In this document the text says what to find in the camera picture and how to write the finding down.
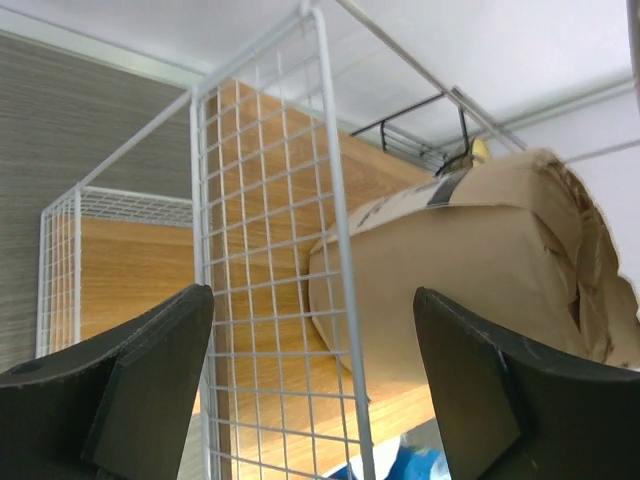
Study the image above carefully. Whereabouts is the white wire wooden shelf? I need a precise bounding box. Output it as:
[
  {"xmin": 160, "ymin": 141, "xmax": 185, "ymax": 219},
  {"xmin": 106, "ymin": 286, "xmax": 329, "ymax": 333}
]
[{"xmin": 36, "ymin": 1, "xmax": 534, "ymax": 479}]

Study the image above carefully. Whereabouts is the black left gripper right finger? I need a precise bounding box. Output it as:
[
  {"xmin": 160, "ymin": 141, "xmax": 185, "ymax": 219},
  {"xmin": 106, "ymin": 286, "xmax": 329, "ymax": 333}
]
[{"xmin": 413, "ymin": 287, "xmax": 639, "ymax": 479}]

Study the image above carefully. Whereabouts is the blue white plastic-wrapped roll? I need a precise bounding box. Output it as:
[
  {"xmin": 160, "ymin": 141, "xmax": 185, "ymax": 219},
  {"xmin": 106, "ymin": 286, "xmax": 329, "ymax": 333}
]
[{"xmin": 324, "ymin": 432, "xmax": 451, "ymax": 480}]

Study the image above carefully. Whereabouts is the black wire rack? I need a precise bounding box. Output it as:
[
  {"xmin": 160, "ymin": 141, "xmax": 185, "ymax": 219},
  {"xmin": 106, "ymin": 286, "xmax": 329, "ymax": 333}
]
[{"xmin": 350, "ymin": 93, "xmax": 491, "ymax": 174}]

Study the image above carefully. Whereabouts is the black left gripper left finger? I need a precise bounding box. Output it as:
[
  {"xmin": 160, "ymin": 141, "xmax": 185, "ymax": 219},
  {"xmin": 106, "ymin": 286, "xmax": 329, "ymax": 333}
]
[{"xmin": 1, "ymin": 284, "xmax": 214, "ymax": 479}]

